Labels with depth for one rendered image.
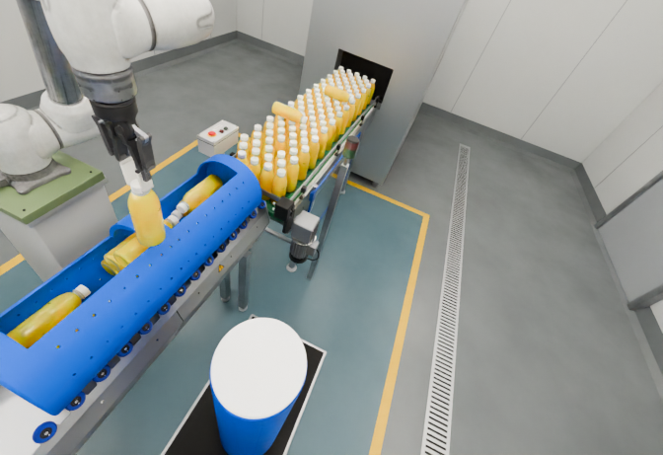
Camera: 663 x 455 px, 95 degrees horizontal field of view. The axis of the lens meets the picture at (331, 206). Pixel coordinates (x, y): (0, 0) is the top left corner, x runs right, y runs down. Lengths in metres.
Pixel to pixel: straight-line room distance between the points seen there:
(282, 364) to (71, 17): 0.91
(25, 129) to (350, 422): 2.02
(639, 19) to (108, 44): 5.30
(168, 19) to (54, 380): 0.80
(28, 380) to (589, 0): 5.45
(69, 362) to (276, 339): 0.51
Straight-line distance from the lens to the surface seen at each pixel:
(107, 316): 0.99
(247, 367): 1.03
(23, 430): 1.24
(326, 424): 2.09
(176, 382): 2.13
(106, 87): 0.69
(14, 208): 1.55
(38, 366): 0.97
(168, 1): 0.72
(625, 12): 5.39
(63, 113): 1.50
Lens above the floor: 2.02
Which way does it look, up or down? 43 degrees down
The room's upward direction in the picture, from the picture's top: 17 degrees clockwise
